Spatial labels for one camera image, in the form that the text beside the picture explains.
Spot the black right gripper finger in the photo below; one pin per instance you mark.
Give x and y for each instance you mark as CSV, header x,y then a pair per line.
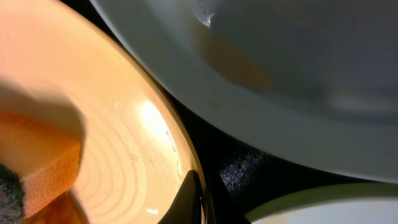
x,y
186,206

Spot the orange green sponge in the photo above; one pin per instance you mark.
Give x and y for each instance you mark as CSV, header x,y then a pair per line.
x,y
39,162

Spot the yellow plate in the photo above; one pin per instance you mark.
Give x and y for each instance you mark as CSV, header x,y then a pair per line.
x,y
59,68

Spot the round black serving tray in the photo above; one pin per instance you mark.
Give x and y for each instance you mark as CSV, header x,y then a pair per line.
x,y
242,177

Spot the top mint green plate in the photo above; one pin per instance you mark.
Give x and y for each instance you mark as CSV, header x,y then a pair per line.
x,y
312,82

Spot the mint green plate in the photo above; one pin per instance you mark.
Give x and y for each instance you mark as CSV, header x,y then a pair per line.
x,y
312,82
362,203

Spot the lower mint green plate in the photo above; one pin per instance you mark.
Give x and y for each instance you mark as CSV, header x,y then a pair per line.
x,y
362,203

